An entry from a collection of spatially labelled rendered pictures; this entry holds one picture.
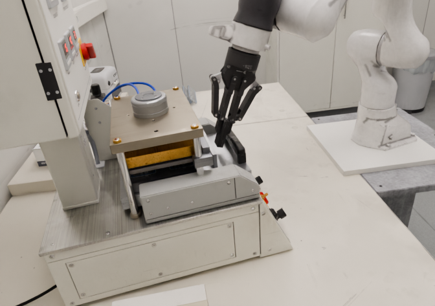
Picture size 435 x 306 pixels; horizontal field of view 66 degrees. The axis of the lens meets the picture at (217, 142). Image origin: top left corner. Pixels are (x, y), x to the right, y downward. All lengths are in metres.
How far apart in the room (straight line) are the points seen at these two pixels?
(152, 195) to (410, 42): 0.86
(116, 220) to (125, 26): 2.64
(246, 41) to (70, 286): 0.63
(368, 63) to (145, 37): 2.36
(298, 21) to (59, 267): 0.70
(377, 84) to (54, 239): 1.03
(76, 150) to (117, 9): 2.56
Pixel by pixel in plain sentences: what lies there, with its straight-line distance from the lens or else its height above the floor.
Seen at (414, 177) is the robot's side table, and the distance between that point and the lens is 1.23.
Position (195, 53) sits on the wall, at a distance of 3.28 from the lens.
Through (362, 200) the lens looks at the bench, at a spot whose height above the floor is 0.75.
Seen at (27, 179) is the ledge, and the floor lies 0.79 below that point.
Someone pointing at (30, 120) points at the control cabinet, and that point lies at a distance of 0.62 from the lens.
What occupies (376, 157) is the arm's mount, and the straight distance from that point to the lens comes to 1.26.
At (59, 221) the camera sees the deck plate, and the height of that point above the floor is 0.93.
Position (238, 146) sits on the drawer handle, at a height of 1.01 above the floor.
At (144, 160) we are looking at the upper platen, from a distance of 0.71.
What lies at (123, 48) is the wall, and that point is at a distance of 3.30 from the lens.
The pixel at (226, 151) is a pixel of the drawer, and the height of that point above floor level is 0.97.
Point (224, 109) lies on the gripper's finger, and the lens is 0.79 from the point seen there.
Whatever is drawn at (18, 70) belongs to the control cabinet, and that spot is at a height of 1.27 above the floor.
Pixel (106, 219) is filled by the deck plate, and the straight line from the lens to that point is 0.78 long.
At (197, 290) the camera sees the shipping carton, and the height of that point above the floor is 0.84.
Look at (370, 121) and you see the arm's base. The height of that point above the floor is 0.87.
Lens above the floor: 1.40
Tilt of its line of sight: 28 degrees down
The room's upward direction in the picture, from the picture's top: 5 degrees counter-clockwise
